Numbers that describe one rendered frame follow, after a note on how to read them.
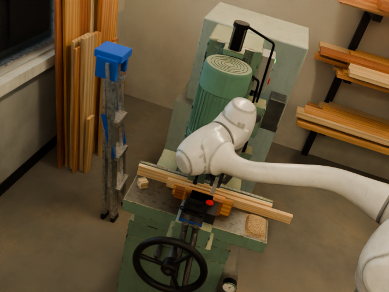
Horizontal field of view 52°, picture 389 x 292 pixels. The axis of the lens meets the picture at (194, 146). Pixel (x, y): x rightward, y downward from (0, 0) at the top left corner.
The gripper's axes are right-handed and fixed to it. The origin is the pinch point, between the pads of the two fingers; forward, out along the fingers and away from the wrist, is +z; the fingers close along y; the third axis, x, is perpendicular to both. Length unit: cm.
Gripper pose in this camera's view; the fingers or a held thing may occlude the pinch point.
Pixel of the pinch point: (214, 185)
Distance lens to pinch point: 146.7
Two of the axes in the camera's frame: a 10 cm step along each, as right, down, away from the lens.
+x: -2.4, 7.0, -6.7
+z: -1.7, 6.5, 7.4
